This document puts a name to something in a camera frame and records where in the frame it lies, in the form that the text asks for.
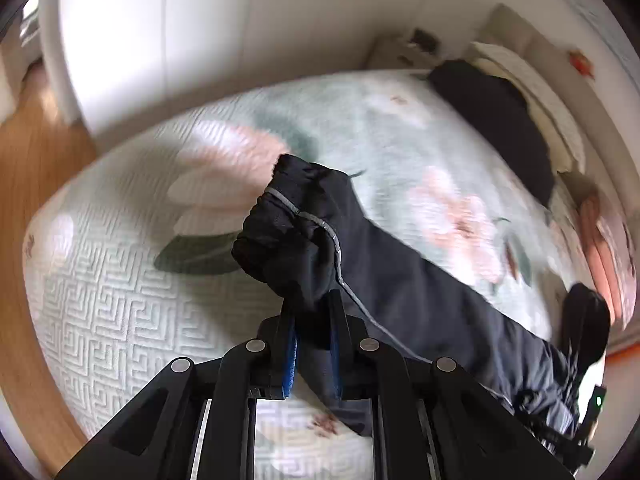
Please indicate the red wall ornament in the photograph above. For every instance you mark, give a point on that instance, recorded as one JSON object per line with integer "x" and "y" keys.
{"x": 581, "y": 62}

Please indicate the orange wooden frame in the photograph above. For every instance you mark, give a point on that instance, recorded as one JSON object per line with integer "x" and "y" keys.
{"x": 620, "y": 355}

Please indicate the white wardrobe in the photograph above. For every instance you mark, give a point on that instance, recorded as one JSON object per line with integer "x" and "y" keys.
{"x": 200, "y": 35}

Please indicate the dark cloth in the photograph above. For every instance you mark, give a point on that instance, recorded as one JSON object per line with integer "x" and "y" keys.
{"x": 490, "y": 115}

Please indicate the pink folded blanket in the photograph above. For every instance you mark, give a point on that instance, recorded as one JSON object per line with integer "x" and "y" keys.
{"x": 607, "y": 255}

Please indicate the floral quilted bed cover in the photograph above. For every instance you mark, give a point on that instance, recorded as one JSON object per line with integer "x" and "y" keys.
{"x": 125, "y": 285}

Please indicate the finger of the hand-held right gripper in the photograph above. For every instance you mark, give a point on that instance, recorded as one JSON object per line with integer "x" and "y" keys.
{"x": 565, "y": 447}

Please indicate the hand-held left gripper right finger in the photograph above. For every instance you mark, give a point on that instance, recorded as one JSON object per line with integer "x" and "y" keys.
{"x": 334, "y": 347}

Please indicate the beige headboard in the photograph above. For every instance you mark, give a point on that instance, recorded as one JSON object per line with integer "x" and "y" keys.
{"x": 590, "y": 125}

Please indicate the black jacket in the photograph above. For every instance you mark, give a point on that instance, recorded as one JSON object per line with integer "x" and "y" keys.
{"x": 400, "y": 285}

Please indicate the white pillow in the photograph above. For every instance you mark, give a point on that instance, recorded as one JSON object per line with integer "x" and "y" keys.
{"x": 540, "y": 95}

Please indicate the beige nightstand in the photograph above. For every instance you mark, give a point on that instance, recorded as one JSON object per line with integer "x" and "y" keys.
{"x": 395, "y": 52}

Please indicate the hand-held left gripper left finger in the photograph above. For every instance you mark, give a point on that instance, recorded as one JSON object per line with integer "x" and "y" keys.
{"x": 290, "y": 360}

